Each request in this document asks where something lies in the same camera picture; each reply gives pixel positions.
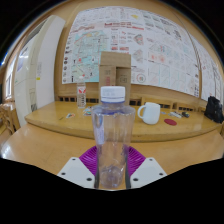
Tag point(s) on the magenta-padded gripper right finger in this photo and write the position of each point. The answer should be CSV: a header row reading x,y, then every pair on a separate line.
x,y
146,170

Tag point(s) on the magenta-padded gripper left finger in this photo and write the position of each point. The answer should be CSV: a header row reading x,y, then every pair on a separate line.
x,y
76,170

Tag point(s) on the clear water bottle white cap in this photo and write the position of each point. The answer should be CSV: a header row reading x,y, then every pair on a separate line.
x,y
112,140

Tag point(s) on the flat round red coaster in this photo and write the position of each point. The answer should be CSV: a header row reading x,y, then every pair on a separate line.
x,y
170,122

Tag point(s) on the small printed card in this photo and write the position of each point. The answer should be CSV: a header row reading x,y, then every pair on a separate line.
x,y
87,111
70,115

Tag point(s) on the white mug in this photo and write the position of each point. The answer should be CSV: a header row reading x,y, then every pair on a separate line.
x,y
151,113

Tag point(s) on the small white object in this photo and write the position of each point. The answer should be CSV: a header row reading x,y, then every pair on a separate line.
x,y
175,114

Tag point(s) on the small black object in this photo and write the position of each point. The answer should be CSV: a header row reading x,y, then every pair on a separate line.
x,y
185,114

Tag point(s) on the small clear bottle red label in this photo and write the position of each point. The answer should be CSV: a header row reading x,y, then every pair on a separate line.
x,y
81,95

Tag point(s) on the black bag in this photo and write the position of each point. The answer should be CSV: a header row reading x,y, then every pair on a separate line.
x,y
215,110

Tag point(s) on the brown cardboard box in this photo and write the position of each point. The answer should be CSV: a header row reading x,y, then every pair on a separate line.
x,y
115,70

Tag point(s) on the narrow printed wall poster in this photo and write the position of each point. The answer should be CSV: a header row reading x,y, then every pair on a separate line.
x,y
208,73

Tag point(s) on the large printed wall poster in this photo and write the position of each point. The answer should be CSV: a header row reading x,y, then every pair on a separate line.
x,y
150,46

